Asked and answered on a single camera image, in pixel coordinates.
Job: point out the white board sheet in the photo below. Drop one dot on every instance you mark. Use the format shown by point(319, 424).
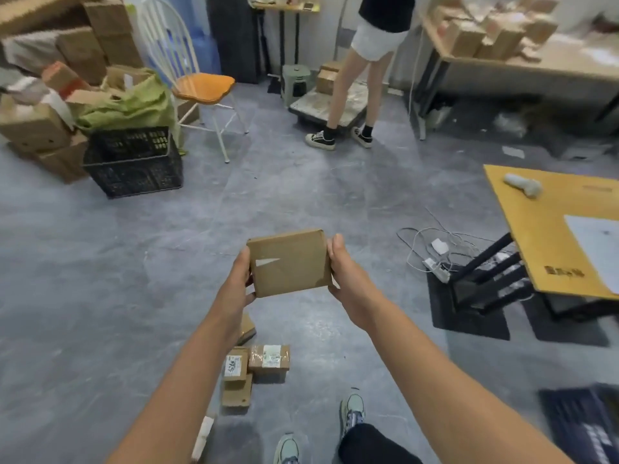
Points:
point(595, 246)

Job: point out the person's left forearm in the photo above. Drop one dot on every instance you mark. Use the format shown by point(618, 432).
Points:
point(169, 405)

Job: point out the square brown box clear tape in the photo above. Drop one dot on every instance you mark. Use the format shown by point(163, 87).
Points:
point(290, 275)

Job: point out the small white oblong object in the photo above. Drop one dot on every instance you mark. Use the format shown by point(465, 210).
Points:
point(524, 184)

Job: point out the green plastic stool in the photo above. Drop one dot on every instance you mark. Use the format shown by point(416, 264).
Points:
point(296, 79)

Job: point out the small brown cardboard box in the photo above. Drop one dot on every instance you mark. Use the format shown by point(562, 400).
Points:
point(34, 130)

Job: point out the white paper scrap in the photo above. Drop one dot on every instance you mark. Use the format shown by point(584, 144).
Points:
point(512, 152)

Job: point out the person's right leg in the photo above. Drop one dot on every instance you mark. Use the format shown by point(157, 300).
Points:
point(377, 446)

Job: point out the black cabinet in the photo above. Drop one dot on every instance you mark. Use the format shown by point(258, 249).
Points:
point(232, 38)

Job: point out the person's right forearm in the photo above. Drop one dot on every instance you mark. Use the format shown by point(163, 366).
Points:
point(459, 396)

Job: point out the black storage crate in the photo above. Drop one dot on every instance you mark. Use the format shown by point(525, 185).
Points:
point(130, 173)

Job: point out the person's right hand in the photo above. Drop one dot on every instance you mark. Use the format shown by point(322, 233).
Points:
point(355, 289)

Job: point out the wooden table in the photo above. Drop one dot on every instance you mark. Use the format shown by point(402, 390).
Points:
point(532, 227)
point(556, 57)

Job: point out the person's right shoe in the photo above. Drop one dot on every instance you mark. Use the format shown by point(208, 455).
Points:
point(352, 413)

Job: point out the person's left hand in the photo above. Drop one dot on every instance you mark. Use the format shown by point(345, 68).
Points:
point(234, 294)

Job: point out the yellow green plastic bag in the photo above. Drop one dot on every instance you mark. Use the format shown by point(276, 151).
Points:
point(130, 106)

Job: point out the white chair with orange seat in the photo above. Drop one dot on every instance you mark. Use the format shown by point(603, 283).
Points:
point(203, 86)

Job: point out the white power strip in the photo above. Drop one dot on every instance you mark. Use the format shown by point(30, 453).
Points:
point(437, 271)

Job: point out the small yellow side table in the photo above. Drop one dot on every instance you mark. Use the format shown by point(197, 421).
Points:
point(285, 7)

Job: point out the blue plastic crate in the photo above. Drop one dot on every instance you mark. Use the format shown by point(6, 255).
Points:
point(570, 420)

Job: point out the blue water jug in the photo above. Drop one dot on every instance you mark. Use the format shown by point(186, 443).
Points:
point(188, 14)
point(208, 55)

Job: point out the pile of brown cardboard boxes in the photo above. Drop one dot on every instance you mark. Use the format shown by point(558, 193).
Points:
point(237, 393)

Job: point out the white crumpled paper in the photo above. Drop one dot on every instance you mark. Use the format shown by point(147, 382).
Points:
point(439, 246)

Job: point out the heap of large cardboard boxes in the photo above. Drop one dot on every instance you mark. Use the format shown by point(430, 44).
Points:
point(106, 19)

